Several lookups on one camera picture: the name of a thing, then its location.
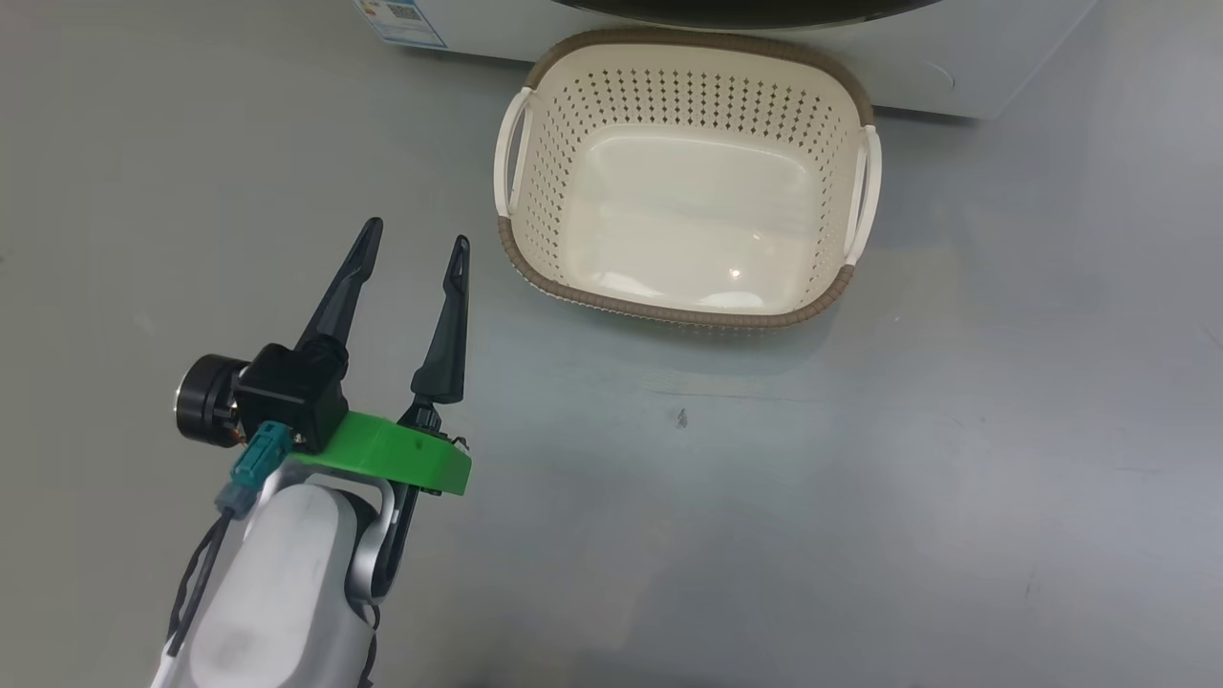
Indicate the blue white energy label sticker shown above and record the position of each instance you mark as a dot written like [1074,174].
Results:
[406,19]

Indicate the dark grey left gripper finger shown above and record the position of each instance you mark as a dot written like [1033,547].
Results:
[344,287]
[449,344]

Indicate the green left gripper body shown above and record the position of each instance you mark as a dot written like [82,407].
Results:
[401,459]

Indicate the white washing machine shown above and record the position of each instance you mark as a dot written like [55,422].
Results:
[955,67]

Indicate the cream perforated laundry basket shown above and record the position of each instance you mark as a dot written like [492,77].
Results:
[688,210]

